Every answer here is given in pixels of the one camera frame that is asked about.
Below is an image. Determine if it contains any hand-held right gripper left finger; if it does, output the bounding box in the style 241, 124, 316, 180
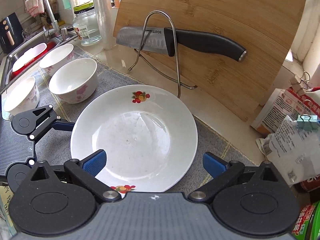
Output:
29, 149, 122, 204

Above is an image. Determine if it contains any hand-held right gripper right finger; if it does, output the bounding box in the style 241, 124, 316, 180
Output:
187, 151, 280, 203

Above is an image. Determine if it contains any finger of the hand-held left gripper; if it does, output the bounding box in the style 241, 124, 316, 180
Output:
29, 105, 76, 142

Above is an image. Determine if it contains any white floral bowl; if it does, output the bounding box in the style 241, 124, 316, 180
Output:
39, 43, 75, 77
48, 58, 98, 105
3, 77, 40, 116

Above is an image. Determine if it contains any white fruit-print plate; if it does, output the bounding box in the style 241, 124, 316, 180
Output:
70, 85, 199, 194

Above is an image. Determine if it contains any grey checked dish mat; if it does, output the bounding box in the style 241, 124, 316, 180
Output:
0, 51, 259, 233

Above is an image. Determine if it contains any white plastic tub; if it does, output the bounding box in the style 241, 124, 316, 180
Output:
12, 42, 48, 73

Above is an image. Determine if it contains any red wash basin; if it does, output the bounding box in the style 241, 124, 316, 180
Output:
11, 38, 62, 76

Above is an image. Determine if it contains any white printed food bag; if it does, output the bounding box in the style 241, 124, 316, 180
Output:
255, 114, 320, 187

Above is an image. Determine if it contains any stainless steel sink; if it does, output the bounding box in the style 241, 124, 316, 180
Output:
0, 27, 78, 93

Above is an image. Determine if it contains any blue binder clip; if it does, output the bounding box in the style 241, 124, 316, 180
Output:
296, 113, 319, 131

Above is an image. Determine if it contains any glass jar with green lid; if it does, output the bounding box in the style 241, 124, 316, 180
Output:
72, 2, 102, 46

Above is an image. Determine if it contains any steel kitchen faucet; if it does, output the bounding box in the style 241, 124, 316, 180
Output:
37, 0, 63, 38

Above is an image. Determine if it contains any green-lidded sauce jar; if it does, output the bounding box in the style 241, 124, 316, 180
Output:
292, 203, 320, 240

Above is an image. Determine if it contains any black air fryer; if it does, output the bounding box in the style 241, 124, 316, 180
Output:
0, 12, 24, 53

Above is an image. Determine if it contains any large plastic wrap roll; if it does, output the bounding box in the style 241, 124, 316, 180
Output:
91, 0, 118, 51

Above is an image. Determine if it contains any silver binder clip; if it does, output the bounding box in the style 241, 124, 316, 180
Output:
290, 71, 312, 92

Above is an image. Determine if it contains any pink checked dishcloth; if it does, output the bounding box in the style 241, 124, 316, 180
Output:
25, 0, 45, 18

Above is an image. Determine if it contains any bamboo cutting board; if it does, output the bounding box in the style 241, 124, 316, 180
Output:
113, 0, 309, 123

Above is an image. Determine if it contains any steel wire board stand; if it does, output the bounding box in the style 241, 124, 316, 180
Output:
127, 10, 198, 99

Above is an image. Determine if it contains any black-handled kitchen knife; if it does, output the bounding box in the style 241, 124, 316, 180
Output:
116, 26, 248, 63

